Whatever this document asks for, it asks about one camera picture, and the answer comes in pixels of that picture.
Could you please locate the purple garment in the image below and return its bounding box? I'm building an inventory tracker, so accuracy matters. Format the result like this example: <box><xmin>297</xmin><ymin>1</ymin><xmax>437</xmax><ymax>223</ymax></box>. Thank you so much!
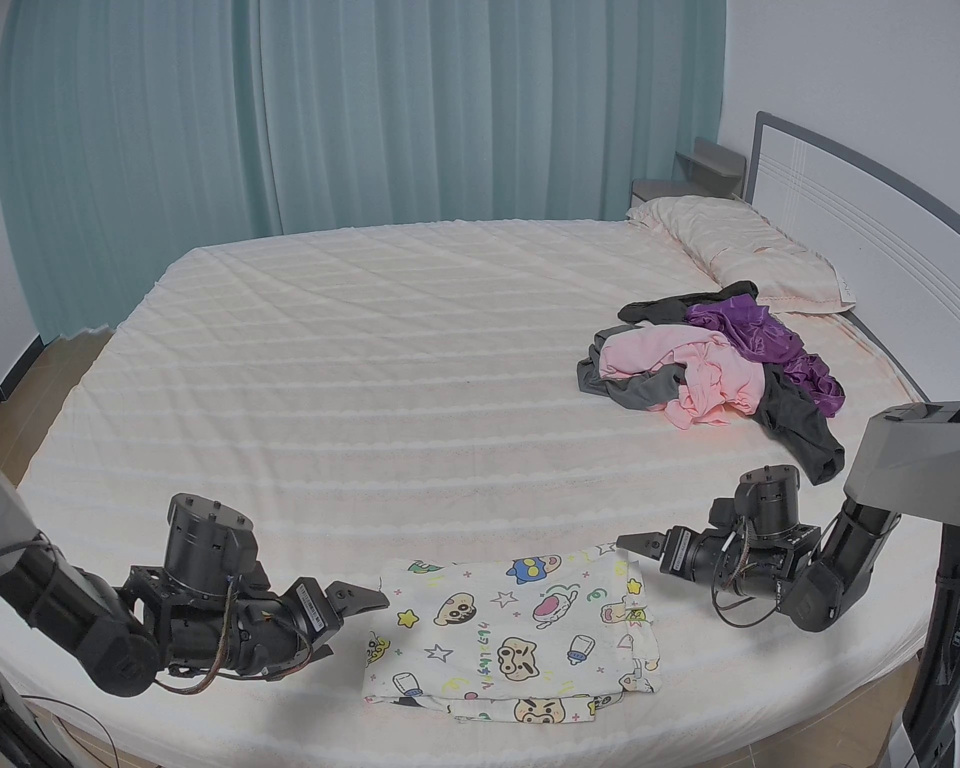
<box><xmin>686</xmin><ymin>294</ymin><xmax>846</xmax><ymax>417</ymax></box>

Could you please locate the bed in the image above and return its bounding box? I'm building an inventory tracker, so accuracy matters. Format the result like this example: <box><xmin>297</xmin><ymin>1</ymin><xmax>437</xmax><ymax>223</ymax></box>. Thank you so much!
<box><xmin>0</xmin><ymin>112</ymin><xmax>960</xmax><ymax>751</ymax></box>

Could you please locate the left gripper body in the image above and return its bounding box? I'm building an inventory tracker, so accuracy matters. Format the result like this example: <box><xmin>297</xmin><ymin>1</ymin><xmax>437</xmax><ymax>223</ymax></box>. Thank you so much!
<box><xmin>253</xmin><ymin>576</ymin><xmax>337</xmax><ymax>669</ymax></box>

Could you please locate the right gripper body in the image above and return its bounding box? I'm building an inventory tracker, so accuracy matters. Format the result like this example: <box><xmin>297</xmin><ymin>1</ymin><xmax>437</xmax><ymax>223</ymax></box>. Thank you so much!
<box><xmin>660</xmin><ymin>525</ymin><xmax>741</xmax><ymax>583</ymax></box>

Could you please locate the pink garment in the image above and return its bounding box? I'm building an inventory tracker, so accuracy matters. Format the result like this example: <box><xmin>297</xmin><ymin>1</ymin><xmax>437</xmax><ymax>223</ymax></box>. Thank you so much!
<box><xmin>598</xmin><ymin>324</ymin><xmax>766</xmax><ymax>431</ymax></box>

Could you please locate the black cable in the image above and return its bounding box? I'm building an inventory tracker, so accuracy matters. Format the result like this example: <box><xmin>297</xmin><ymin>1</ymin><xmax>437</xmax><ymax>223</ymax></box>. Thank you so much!
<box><xmin>22</xmin><ymin>696</ymin><xmax>117</xmax><ymax>755</ymax></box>
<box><xmin>708</xmin><ymin>581</ymin><xmax>785</xmax><ymax>630</ymax></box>

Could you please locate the grey bedside table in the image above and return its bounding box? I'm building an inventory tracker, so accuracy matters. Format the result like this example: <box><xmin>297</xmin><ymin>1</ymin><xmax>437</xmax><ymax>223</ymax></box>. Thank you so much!
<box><xmin>630</xmin><ymin>137</ymin><xmax>747</xmax><ymax>204</ymax></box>

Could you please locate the white printed pyjama top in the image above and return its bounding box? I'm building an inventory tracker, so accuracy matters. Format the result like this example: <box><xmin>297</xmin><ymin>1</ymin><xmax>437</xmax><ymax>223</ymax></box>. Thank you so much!
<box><xmin>362</xmin><ymin>543</ymin><xmax>663</xmax><ymax>727</ymax></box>

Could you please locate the blue-green curtain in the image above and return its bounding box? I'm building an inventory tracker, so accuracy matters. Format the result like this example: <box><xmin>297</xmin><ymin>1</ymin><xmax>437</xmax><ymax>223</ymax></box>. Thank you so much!
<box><xmin>0</xmin><ymin>0</ymin><xmax>727</xmax><ymax>342</ymax></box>

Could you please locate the cream pillow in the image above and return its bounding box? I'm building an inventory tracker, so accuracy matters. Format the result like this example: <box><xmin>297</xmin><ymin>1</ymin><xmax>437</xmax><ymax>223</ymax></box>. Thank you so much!
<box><xmin>626</xmin><ymin>196</ymin><xmax>858</xmax><ymax>315</ymax></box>

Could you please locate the dark grey garment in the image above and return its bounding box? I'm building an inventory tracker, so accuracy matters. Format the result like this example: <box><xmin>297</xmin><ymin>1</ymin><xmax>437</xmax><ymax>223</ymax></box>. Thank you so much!
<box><xmin>576</xmin><ymin>279</ymin><xmax>760</xmax><ymax>412</ymax></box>

